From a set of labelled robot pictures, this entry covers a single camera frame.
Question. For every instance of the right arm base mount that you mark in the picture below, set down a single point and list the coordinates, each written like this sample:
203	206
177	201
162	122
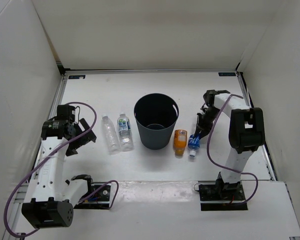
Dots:
213	198

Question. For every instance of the orange plastic bottle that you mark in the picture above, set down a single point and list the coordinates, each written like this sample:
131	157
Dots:
180	142

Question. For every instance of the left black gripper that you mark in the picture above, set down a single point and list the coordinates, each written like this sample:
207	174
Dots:
71	149

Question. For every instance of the blue table sticker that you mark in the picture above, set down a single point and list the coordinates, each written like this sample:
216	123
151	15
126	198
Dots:
227	74
76	77

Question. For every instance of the aluminium frame rail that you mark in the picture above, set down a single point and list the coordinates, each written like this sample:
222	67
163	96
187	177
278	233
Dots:
11	206
257	121

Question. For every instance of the dark grey plastic bin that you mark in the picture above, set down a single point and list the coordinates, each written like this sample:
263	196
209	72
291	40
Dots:
156	115

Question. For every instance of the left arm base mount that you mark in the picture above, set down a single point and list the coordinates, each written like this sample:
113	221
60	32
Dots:
99	201

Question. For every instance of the left aluminium frame rail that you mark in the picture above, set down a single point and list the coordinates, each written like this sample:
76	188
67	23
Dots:
11	206

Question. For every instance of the left blue table sticker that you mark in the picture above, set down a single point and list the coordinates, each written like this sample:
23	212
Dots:
76	77

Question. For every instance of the right blue table sticker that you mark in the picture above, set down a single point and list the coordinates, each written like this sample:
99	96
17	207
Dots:
227	74

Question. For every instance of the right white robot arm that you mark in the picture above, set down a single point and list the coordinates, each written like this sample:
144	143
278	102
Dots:
246	134

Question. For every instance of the right aluminium frame rail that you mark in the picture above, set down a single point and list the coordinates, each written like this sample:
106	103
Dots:
257	121

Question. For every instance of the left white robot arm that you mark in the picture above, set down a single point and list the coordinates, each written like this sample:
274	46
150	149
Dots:
53	200

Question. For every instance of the clear bottle green label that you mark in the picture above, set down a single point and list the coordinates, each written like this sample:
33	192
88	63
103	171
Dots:
124	130

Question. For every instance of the clear bottle blue label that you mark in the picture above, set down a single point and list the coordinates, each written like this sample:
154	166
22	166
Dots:
193	145

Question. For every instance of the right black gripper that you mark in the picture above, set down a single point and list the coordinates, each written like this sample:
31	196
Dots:
202	129

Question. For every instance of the clear unlabelled plastic bottle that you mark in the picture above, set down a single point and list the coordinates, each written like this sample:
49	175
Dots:
110	135

